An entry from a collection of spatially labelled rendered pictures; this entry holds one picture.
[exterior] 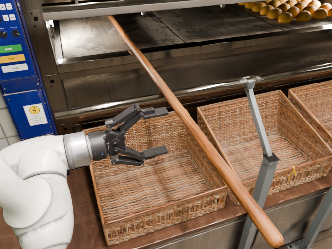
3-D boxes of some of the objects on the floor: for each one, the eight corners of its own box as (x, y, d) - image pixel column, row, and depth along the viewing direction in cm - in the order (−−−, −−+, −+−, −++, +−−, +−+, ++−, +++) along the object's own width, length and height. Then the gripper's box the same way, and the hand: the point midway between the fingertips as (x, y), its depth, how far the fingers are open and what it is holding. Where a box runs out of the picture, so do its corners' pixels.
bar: (102, 280, 161) (54, 108, 91) (285, 217, 195) (352, 57, 125) (112, 343, 137) (57, 175, 67) (319, 259, 171) (425, 89, 101)
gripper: (79, 99, 69) (162, 85, 75) (94, 171, 83) (162, 155, 89) (83, 115, 63) (172, 99, 69) (98, 189, 78) (170, 171, 84)
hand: (163, 131), depth 79 cm, fingers open, 13 cm apart
